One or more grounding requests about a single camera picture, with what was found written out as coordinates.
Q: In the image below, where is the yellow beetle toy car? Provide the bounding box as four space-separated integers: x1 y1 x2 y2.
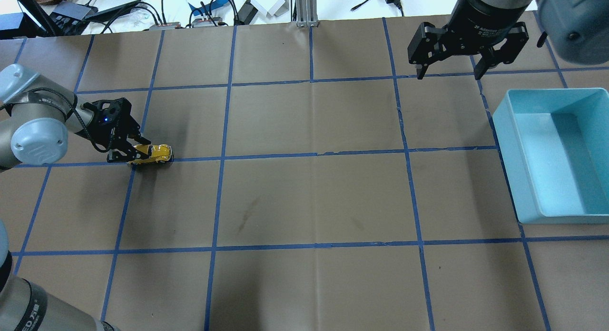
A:
128 144 174 166

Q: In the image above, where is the white folded paper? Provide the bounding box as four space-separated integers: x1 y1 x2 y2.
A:
251 0 291 17

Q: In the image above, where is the light blue plastic bin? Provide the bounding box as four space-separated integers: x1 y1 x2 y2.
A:
493 88 609 224

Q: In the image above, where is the red usb hub near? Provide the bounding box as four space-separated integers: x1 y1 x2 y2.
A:
148 22 182 30

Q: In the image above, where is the black power adapter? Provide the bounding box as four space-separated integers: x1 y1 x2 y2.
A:
236 0 258 25

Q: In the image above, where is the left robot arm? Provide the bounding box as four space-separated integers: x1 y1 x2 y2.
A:
0 64 151 331

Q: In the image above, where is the red usb hub far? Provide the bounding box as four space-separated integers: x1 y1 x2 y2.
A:
190 17 226 28

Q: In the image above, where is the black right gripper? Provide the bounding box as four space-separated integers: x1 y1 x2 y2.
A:
408 1 529 80

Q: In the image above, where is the aluminium frame post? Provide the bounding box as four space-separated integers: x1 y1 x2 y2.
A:
294 0 319 28

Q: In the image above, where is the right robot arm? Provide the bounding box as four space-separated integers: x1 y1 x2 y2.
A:
407 0 609 80

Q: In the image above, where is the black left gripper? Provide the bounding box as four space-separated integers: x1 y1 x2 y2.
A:
90 97 151 163

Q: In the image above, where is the blue and white box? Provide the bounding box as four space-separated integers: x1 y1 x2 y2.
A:
186 0 237 20

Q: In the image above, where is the red usb hub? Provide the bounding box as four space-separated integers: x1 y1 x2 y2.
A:
148 22 182 30
190 17 226 28

